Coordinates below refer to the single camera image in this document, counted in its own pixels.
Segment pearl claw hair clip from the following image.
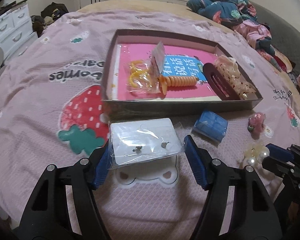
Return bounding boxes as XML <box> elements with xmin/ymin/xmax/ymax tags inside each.
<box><xmin>242</xmin><ymin>143</ymin><xmax>270</xmax><ymax>168</ymax></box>

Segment pink fuzzy hair clip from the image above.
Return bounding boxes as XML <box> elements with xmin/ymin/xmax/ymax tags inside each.
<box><xmin>247</xmin><ymin>112</ymin><xmax>266</xmax><ymax>139</ymax></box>

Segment blue small box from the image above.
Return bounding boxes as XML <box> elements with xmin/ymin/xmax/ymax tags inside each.
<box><xmin>193</xmin><ymin>109</ymin><xmax>228</xmax><ymax>143</ymax></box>

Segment maroon banana hair clip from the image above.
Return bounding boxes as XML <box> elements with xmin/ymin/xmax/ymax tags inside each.
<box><xmin>203</xmin><ymin>63</ymin><xmax>240</xmax><ymax>101</ymax></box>

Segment white earring card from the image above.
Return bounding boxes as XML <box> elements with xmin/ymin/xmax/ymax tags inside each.
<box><xmin>108</xmin><ymin>118</ymin><xmax>184</xmax><ymax>169</ymax></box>

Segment beige dotted bow hair clip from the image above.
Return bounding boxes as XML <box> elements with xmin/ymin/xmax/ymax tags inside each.
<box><xmin>214</xmin><ymin>55</ymin><xmax>256</xmax><ymax>100</ymax></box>

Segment orange spiral hair tie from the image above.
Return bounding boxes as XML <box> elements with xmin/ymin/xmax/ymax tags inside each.
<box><xmin>157</xmin><ymin>75</ymin><xmax>200</xmax><ymax>99</ymax></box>

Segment yellow hair ties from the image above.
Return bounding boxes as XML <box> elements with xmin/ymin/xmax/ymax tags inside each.
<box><xmin>124</xmin><ymin>58</ymin><xmax>161</xmax><ymax>94</ymax></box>

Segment red cherry clip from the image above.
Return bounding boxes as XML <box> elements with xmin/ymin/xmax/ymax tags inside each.
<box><xmin>151</xmin><ymin>42</ymin><xmax>165</xmax><ymax>77</ymax></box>

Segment pink strawberry print blanket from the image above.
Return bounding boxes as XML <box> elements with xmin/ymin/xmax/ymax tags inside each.
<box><xmin>0</xmin><ymin>10</ymin><xmax>300</xmax><ymax>239</ymax></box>

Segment grey headboard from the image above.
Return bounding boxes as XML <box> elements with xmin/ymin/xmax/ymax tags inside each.
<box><xmin>253</xmin><ymin>3</ymin><xmax>300</xmax><ymax>74</ymax></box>

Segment brown cardboard tray box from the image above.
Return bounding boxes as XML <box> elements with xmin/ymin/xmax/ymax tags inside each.
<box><xmin>102</xmin><ymin>29</ymin><xmax>262</xmax><ymax>119</ymax></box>

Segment teal floral quilt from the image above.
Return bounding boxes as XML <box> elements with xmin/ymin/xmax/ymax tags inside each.
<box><xmin>186</xmin><ymin>0</ymin><xmax>281</xmax><ymax>70</ymax></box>

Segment pink book blue label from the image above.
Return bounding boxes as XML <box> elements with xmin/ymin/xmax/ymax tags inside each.
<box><xmin>109</xmin><ymin>43</ymin><xmax>220</xmax><ymax>101</ymax></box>

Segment tan bed sheet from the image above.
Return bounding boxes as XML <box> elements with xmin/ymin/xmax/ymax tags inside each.
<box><xmin>77</xmin><ymin>0</ymin><xmax>233</xmax><ymax>33</ymax></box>

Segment white drawer cabinet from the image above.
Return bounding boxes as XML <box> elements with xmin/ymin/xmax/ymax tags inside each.
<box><xmin>0</xmin><ymin>0</ymin><xmax>38</xmax><ymax>61</ymax></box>

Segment dark clothes pile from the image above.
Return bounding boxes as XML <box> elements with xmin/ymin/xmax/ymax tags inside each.
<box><xmin>31</xmin><ymin>2</ymin><xmax>69</xmax><ymax>37</ymax></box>

